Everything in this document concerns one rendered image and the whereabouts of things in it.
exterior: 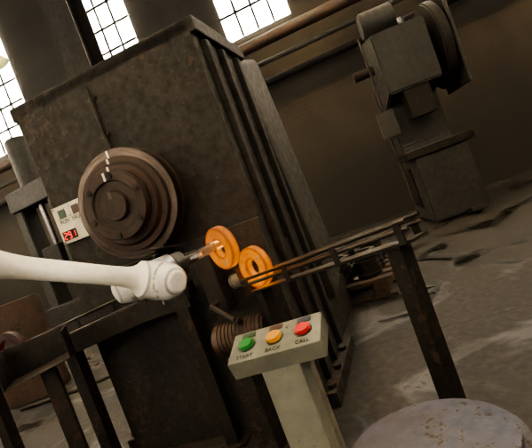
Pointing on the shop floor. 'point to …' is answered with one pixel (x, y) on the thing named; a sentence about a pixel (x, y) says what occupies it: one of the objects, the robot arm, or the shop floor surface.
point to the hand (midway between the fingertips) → (219, 243)
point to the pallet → (369, 275)
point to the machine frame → (229, 117)
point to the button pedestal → (290, 380)
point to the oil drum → (26, 317)
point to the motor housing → (268, 425)
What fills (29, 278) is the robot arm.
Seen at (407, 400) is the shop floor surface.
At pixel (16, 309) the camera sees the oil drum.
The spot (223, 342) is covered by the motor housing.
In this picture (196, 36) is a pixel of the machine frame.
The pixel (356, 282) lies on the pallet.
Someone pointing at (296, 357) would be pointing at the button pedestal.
